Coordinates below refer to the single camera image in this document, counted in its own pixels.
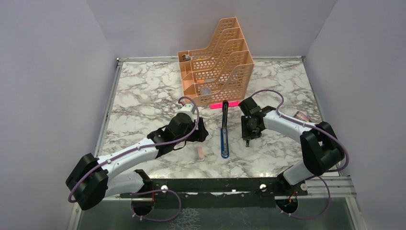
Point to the black front mounting rail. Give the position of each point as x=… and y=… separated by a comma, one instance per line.
x=213, y=193

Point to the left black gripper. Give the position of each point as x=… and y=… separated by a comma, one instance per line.
x=198, y=135

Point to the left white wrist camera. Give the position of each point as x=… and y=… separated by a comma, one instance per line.
x=188, y=109

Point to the colourful pink capped tube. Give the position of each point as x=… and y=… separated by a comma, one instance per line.
x=302, y=116

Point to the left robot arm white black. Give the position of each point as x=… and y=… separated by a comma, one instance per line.
x=92, y=179

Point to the blue black stapler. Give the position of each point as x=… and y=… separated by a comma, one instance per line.
x=224, y=132

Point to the pink flat plastic item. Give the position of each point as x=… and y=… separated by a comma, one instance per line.
x=220, y=105

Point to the orange perforated file organizer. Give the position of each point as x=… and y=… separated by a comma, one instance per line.
x=222, y=70

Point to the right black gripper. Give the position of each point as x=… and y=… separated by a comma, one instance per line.
x=246, y=133

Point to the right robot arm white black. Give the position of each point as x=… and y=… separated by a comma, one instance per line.
x=320, y=151

